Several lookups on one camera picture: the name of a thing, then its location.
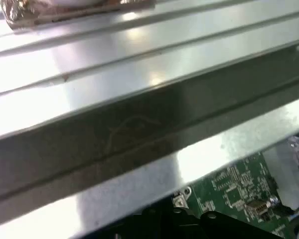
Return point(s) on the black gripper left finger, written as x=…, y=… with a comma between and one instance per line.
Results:
x=169, y=224

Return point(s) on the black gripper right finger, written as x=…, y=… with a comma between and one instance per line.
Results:
x=221, y=227

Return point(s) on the green motherboard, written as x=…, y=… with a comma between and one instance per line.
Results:
x=239, y=179

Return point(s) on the pale grey plastic part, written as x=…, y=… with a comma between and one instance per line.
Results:
x=286, y=174

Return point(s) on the open black PC case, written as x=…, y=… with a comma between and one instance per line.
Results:
x=139, y=139

